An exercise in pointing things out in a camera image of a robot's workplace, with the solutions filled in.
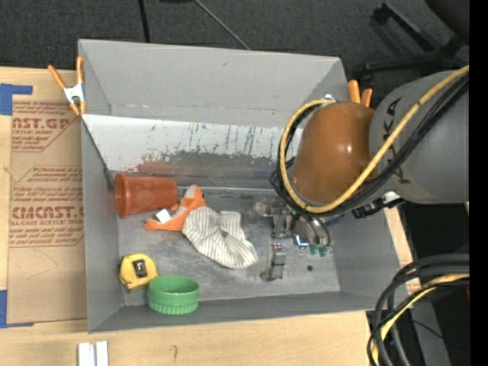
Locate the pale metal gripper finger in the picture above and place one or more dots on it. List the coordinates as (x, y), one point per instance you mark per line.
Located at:
(278, 261)
(280, 221)

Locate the white striped cloth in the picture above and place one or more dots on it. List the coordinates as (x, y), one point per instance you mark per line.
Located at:
(219, 238)

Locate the green round plastic lid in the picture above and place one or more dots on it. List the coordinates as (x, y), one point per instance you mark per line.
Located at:
(173, 303)

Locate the orange plastic cup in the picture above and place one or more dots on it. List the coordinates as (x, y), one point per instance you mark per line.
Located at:
(146, 196)

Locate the grey metal bin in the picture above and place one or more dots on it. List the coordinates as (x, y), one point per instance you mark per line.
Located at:
(213, 90)

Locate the yellow tape measure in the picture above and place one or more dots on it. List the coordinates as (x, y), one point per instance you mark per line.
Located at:
(131, 277)

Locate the brown cardboard board red print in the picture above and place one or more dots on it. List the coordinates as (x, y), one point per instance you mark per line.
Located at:
(45, 204)

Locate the black cylinder on white bracket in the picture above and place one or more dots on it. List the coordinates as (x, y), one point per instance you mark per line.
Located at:
(368, 210)

